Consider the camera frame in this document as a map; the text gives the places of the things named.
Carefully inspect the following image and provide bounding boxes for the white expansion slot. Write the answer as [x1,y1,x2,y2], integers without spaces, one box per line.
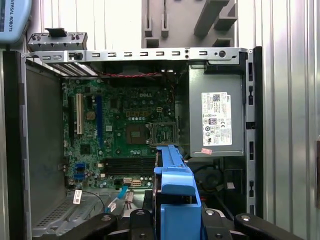
[76,93,84,135]

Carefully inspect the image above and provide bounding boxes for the pale blue teach pendant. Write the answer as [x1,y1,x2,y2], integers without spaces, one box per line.
[0,0,33,45]

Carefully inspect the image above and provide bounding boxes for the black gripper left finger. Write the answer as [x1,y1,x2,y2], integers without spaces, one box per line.
[86,208,153,240]

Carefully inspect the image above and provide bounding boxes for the grey power supply unit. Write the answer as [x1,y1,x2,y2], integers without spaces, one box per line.
[187,63,246,158]

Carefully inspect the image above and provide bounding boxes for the black open PC case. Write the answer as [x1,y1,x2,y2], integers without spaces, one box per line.
[2,46,263,240]

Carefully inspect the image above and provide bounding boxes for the grey metal slot bracket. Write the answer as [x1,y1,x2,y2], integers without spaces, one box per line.
[26,31,89,53]

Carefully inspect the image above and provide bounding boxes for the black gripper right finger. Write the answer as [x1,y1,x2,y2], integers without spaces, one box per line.
[201,208,305,240]

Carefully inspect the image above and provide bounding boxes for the white connector red wires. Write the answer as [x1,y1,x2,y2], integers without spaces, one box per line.
[124,190,135,214]

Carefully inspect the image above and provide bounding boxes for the metal socket cover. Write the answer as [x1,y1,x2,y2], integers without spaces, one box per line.
[147,121,180,146]

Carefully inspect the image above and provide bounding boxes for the CPU socket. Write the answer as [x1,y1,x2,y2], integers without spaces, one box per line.
[125,123,149,145]

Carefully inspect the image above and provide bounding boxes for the black RAM slot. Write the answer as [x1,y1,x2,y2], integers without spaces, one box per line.
[106,158,156,163]
[106,166,155,172]
[106,162,156,167]
[106,170,155,176]

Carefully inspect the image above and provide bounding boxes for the blue expansion slot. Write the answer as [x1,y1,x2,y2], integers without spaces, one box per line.
[95,95,104,150]

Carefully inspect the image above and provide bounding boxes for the black expansion slot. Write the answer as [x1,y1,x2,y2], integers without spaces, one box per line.
[67,96,76,141]

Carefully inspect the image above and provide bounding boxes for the red black fan wire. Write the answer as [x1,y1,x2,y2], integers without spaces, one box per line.
[96,70,177,101]

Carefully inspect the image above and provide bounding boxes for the blue wire white label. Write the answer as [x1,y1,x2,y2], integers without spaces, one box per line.
[106,184,131,214]

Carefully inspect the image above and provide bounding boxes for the green motherboard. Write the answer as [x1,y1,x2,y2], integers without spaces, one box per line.
[61,77,181,191]

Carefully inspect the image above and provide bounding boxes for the black plastic latch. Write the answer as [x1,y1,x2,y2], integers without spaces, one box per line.
[44,27,68,38]

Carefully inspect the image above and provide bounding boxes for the hard disk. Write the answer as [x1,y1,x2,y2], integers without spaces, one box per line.
[142,144,209,240]

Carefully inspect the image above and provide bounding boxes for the thin black wire white label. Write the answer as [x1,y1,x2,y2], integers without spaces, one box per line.
[72,189,106,214]

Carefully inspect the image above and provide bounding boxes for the grey parts rack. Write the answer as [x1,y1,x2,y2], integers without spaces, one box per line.
[141,0,239,49]

